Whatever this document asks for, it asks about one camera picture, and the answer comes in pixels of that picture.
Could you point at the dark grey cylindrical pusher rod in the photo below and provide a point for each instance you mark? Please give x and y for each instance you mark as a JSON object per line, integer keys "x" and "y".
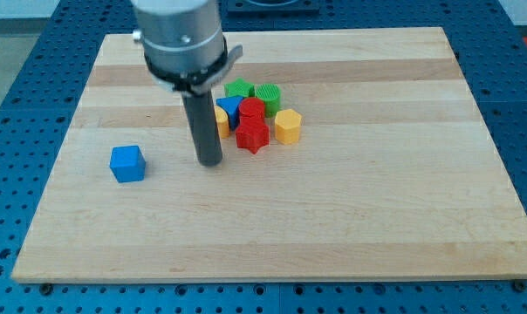
{"x": 200, "y": 111}

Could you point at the blue cube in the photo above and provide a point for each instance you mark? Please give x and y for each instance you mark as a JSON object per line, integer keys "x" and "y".
{"x": 127, "y": 164}

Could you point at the green cylinder block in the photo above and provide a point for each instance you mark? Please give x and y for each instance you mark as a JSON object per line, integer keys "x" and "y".
{"x": 270, "y": 94}

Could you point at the wooden board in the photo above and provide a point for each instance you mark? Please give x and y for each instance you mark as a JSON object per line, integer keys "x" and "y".
{"x": 395, "y": 176}

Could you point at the blue triangle block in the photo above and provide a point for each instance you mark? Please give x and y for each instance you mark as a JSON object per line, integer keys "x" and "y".
{"x": 231, "y": 106}

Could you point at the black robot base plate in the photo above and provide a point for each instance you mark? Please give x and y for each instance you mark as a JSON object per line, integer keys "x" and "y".
{"x": 272, "y": 6}

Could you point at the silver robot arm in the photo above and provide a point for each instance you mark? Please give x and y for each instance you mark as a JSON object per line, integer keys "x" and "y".
{"x": 183, "y": 43}

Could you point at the yellow hexagon block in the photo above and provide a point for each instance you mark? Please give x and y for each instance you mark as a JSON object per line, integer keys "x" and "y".
{"x": 288, "y": 126}

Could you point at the red cylinder block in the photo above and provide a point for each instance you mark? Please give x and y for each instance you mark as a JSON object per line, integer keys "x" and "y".
{"x": 252, "y": 108}

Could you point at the red star block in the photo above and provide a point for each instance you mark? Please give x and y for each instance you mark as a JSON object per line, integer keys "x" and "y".
{"x": 252, "y": 134}

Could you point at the green star block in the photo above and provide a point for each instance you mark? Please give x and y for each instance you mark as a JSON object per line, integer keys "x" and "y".
{"x": 239, "y": 87}

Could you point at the yellow cylinder block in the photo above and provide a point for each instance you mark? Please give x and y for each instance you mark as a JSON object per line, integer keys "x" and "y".
{"x": 222, "y": 122}

